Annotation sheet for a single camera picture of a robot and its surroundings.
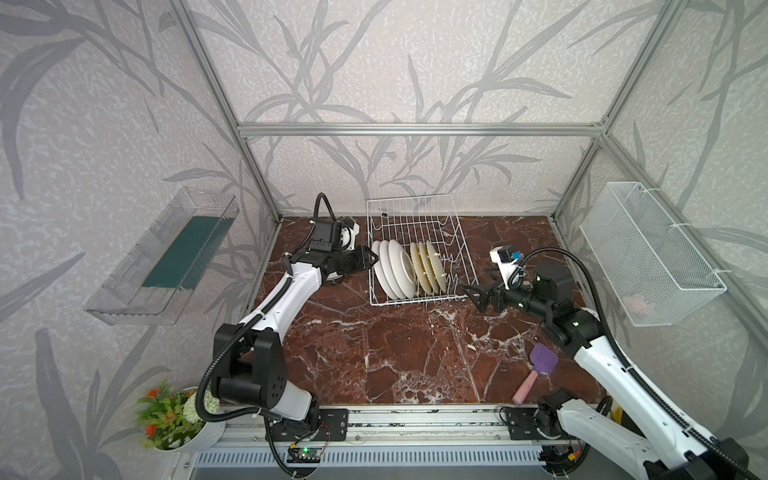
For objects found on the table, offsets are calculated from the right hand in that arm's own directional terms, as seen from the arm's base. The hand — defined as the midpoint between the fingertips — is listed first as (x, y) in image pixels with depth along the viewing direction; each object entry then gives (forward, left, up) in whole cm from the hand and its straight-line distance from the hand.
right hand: (474, 276), depth 74 cm
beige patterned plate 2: (+9, +11, -10) cm, 17 cm away
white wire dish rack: (+41, +12, -21) cm, 48 cm away
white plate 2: (+10, +18, -11) cm, 23 cm away
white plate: (+7, +23, -8) cm, 25 cm away
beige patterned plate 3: (+13, +7, -13) cm, 19 cm away
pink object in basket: (-6, -39, -4) cm, 40 cm away
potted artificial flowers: (-30, +66, -7) cm, 73 cm away
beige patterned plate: (+9, +13, -10) cm, 19 cm away
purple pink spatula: (-14, -21, -22) cm, 34 cm away
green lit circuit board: (-34, +42, -26) cm, 60 cm away
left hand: (+10, +26, -6) cm, 29 cm away
